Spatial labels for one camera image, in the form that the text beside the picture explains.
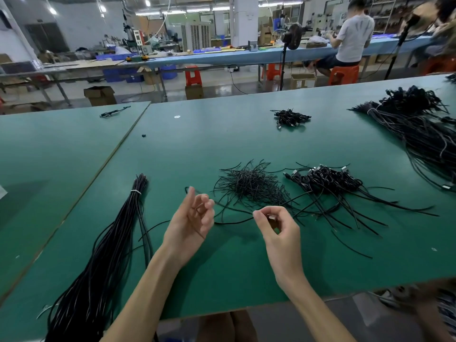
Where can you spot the orange plastic stool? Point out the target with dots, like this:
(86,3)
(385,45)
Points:
(273,72)
(344,74)
(440,66)

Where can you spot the person's left forearm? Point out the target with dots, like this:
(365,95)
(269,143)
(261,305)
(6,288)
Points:
(142,302)

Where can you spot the person's right leg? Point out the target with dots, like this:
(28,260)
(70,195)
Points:
(438,313)

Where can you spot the person's brown shorts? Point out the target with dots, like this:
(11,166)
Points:
(226,327)

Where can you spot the black tripod stand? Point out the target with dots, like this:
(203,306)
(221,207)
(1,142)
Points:
(401,46)

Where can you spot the black fan on stand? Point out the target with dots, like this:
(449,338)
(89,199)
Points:
(292,35)

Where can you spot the small cardboard box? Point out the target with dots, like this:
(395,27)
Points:
(194,92)

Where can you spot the large white box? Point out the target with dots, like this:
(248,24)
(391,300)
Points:
(3,192)

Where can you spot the long blue workbench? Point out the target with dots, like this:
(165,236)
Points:
(249,54)

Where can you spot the person's right hand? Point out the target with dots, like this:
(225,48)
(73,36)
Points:
(283,245)

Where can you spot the person's left hand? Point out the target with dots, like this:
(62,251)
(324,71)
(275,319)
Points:
(185,228)

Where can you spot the person's right forearm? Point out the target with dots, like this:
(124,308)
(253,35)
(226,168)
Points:
(320,313)

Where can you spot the open cardboard box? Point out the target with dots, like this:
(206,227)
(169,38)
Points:
(100,96)

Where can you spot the red plastic stool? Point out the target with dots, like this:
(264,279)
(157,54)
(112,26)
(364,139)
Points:
(193,77)

